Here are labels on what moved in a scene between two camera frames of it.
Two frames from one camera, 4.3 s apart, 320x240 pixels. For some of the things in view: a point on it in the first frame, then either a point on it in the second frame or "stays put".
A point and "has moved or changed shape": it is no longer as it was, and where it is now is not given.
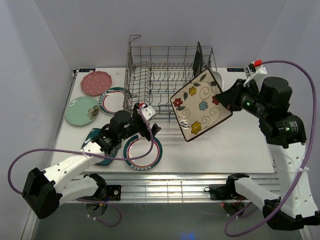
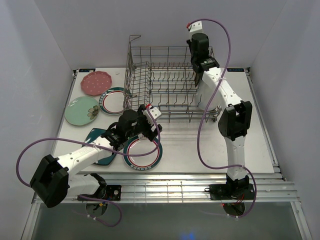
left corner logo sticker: [86, 70] stays put
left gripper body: [137, 126] stays put
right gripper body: [242, 97] → [192, 58]
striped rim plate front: [137, 145] stays put
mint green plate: [81, 110] stays put
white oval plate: [219, 78] has moved or changed shape
